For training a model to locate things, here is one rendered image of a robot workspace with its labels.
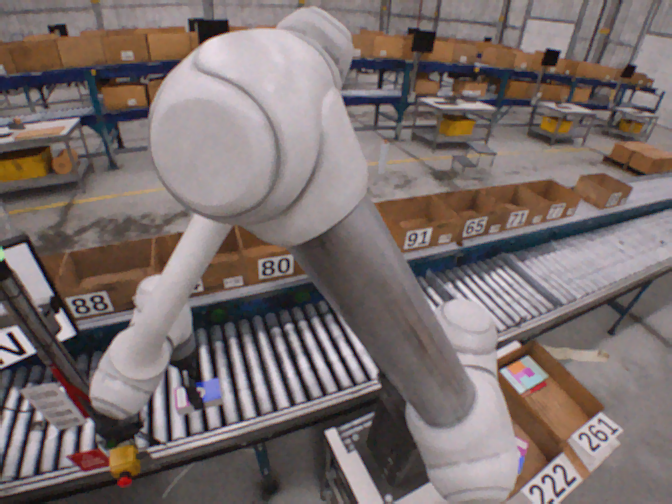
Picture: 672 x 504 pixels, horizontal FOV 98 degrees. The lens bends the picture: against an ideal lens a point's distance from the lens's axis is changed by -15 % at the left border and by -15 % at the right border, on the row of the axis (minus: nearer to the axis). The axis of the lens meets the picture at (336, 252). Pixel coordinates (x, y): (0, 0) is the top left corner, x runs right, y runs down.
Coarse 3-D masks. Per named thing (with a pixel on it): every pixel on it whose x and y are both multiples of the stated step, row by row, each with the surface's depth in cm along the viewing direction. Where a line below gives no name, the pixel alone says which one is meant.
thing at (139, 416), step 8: (104, 416) 80; (136, 416) 81; (144, 416) 85; (104, 424) 79; (112, 424) 79; (120, 424) 79; (128, 424) 79; (136, 424) 81; (144, 424) 83; (104, 432) 78; (112, 432) 78; (120, 432) 80; (128, 432) 81; (120, 440) 84
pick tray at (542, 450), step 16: (512, 400) 119; (512, 416) 120; (528, 416) 113; (528, 432) 114; (544, 432) 107; (528, 448) 111; (544, 448) 108; (560, 448) 102; (528, 464) 106; (544, 464) 106; (528, 480) 102; (512, 496) 90
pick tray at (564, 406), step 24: (504, 360) 137; (552, 360) 134; (504, 384) 126; (552, 384) 133; (576, 384) 125; (528, 408) 116; (552, 408) 123; (576, 408) 124; (600, 408) 116; (552, 432) 108
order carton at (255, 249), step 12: (240, 228) 168; (240, 240) 154; (252, 240) 175; (252, 252) 174; (264, 252) 174; (276, 252) 149; (288, 252) 152; (252, 264) 148; (252, 276) 152; (276, 276) 157; (288, 276) 160
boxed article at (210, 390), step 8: (200, 384) 94; (208, 384) 94; (216, 384) 94; (176, 392) 91; (184, 392) 91; (200, 392) 92; (208, 392) 92; (216, 392) 92; (176, 400) 89; (184, 400) 89; (208, 400) 90; (216, 400) 91; (176, 408) 87; (184, 408) 88; (192, 408) 89
